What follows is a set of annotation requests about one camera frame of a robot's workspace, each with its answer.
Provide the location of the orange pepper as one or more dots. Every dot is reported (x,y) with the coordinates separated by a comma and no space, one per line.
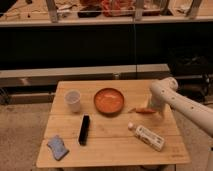
(142,110)

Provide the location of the white ceramic cup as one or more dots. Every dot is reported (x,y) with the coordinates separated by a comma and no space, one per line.
(72,99)

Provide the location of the orange bowl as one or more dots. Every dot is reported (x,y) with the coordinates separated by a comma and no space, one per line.
(109,101)

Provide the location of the wooden table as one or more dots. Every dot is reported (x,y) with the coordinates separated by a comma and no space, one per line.
(109,142)

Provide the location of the black rectangular bar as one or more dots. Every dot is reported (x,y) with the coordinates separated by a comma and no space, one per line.
(84,130)

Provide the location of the white plastic bottle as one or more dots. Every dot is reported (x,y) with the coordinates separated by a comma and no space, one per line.
(144,134)

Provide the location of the blue sponge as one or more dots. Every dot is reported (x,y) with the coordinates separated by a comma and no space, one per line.
(56,144)

